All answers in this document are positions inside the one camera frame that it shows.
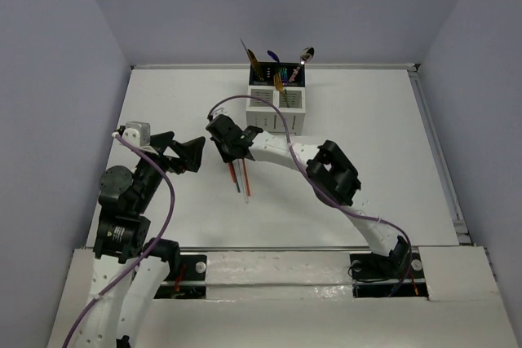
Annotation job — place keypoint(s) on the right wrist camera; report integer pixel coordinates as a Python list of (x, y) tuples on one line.
[(217, 112)]

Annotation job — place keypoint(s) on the white utensil caddy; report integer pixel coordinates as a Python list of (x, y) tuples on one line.
[(262, 115)]

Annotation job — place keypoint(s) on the purple iridescent spoon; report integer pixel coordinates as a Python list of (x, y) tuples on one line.
[(273, 56)]

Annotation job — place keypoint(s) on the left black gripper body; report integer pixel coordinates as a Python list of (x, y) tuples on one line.
[(168, 152)]

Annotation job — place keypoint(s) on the white clear straw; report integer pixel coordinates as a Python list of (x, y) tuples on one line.
[(243, 181)]

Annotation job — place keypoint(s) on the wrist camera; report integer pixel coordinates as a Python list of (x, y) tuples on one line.
[(217, 112), (136, 133)]

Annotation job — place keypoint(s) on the gold fork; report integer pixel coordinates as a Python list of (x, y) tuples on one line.
[(279, 86)]

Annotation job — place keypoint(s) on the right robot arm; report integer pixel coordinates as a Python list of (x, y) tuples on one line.
[(333, 178)]

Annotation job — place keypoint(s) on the silver knife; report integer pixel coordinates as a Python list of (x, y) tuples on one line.
[(244, 46)]

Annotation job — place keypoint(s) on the silver spoon pink handle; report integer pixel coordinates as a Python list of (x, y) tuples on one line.
[(306, 55)]

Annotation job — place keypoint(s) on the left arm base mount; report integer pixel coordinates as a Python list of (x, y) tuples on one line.
[(188, 282)]

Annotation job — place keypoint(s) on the orange pointed straw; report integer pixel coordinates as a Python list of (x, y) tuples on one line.
[(233, 173)]

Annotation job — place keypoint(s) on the gold black handled knife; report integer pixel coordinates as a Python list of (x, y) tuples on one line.
[(255, 64)]

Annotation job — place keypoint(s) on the orange straight straw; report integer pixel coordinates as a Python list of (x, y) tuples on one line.
[(246, 179)]

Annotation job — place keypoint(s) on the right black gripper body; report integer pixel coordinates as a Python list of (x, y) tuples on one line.
[(224, 150)]

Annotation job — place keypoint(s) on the iridescent blue fork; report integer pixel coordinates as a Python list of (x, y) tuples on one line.
[(283, 74)]

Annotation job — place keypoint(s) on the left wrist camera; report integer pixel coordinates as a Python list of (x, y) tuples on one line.
[(136, 133)]

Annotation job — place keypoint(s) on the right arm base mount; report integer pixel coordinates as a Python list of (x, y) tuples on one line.
[(371, 281)]

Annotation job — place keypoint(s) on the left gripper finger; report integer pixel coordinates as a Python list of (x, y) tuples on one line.
[(183, 164), (191, 148)]

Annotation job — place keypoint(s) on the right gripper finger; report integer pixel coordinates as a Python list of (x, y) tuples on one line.
[(225, 156), (240, 150)]

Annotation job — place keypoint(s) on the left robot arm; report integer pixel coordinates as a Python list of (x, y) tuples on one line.
[(129, 266)]

